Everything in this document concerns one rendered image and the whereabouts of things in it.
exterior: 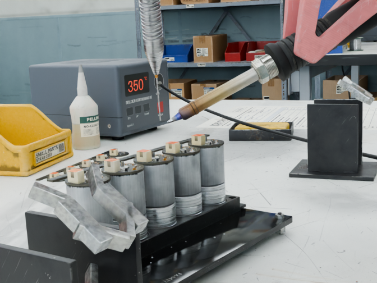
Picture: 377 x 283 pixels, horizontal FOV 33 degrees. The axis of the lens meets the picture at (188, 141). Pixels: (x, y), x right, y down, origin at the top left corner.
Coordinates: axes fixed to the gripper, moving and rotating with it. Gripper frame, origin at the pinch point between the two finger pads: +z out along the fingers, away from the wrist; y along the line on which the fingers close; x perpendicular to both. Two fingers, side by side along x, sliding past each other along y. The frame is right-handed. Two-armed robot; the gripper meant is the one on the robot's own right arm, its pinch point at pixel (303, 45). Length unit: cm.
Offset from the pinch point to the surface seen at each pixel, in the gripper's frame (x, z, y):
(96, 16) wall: -13, -5, -542
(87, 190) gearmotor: -8.5, 12.5, 4.3
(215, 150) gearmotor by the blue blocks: -1.1, 8.4, -3.6
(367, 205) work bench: 12.4, 7.5, -6.7
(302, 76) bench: 66, -14, -193
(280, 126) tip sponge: 13.1, 5.4, -35.3
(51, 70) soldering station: -14, 12, -47
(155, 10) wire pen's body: -9.2, 2.4, 3.6
